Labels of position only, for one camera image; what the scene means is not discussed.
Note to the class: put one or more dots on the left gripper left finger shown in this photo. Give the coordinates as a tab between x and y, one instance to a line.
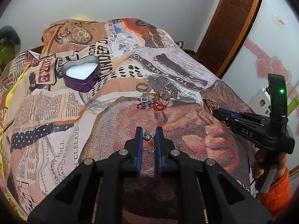
132	165

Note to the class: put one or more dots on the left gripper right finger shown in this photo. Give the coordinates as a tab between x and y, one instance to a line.
163	148

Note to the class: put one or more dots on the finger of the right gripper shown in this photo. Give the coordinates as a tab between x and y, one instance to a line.
223	113

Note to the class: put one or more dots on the silver heart pendant earring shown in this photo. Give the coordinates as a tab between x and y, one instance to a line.
149	144

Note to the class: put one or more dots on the purple heart tin box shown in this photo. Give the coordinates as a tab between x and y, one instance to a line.
81	74

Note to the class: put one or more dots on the orange right sleeve forearm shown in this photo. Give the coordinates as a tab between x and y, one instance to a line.
278	196

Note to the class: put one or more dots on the right hand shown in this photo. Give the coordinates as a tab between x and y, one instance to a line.
257	169

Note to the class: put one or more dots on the white appliance with stickers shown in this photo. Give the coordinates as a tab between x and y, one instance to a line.
261	102

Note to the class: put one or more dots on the newspaper print bedspread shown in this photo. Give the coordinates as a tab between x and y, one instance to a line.
48	129

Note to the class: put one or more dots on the white wardrobe sliding door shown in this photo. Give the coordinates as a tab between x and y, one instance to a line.
274	34

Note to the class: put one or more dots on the brown wooden door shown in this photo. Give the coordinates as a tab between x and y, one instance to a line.
225	34

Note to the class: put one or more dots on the yellow pillow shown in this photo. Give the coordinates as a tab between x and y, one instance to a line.
81	18

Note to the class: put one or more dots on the silver ring cluster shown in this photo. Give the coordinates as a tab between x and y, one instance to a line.
170	92

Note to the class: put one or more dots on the pink heart wall sticker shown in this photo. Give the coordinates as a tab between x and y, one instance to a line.
273	66

